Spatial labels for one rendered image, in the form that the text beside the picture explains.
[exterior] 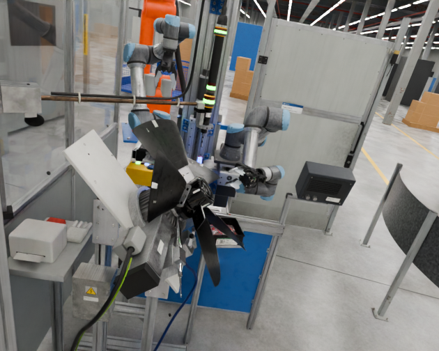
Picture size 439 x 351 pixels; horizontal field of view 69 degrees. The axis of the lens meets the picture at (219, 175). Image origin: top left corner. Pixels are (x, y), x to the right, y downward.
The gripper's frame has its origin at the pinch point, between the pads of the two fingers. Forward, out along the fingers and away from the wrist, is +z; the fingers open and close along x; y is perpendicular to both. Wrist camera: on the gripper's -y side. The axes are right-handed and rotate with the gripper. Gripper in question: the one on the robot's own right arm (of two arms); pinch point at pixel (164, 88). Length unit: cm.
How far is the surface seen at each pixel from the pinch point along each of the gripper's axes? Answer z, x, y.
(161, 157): 8, -13, -80
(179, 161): 19, -17, -53
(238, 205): 130, -73, 130
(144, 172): 42.1, 3.2, -18.3
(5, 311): 68, 32, -93
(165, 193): 20, -16, -81
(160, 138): 11, -8, -51
